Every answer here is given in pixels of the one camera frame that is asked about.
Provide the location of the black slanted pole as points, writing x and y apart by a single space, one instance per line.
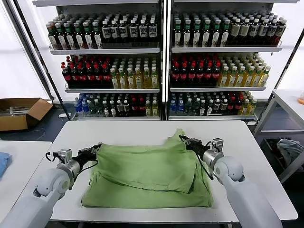
284 68
48 70

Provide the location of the clear packaged parts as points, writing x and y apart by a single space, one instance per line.
16 110

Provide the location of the orange object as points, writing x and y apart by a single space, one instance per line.
301 100

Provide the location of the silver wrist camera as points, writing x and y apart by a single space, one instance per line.
64 155
218 145

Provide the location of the brown cardboard box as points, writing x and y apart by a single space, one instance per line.
14 123

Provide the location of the grey metal shelf rack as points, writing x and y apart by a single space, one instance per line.
225 49
107 50

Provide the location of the dark bottle beige label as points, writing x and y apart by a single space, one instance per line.
234 31
244 31

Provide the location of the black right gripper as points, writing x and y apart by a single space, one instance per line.
198 149

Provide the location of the red-cap cola bottle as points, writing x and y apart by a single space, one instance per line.
91 76
184 75
200 75
175 75
238 105
107 76
83 76
75 76
230 106
192 75
216 75
135 107
99 76
67 76
141 107
208 75

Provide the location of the green-label water bottle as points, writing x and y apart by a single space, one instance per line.
188 107
93 107
196 107
98 107

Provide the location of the dark tea bottle green cap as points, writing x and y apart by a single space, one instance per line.
187 35
177 35
70 38
89 38
80 38
215 35
53 38
224 35
196 35
206 35
62 38
98 37

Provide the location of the blue-label water bottle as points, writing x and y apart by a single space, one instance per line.
78 107
85 107
173 107
181 107

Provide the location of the yellow juice bottle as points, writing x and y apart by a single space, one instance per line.
154 80
264 78
231 79
148 109
223 79
139 81
239 79
256 79
147 80
244 108
115 81
131 81
247 79
122 81
155 108
251 107

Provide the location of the dark bottle blue white label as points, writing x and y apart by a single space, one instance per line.
115 32
253 31
134 32
270 31
143 31
107 32
152 31
124 32
262 31

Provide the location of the green t-shirt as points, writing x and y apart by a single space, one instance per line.
147 175

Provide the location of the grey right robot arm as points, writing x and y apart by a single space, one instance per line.
237 180

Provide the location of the white table grey frame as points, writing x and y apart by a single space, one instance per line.
287 97

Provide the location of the red drink bottle blue label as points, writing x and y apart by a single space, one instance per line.
278 32

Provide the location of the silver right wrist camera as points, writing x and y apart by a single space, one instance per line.
218 145

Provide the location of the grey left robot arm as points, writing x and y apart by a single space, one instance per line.
54 183

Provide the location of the blue folded cloth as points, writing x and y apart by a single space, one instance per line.
3 164

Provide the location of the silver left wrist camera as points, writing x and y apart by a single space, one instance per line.
64 155

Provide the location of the dark green bottle white cap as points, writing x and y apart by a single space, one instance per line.
202 108
210 108
106 110
113 110

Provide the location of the grey white clothes pile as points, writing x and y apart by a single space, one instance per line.
288 149

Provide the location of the grey slanted frame bar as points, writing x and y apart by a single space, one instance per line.
29 47

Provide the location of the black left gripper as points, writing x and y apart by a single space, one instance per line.
84 158

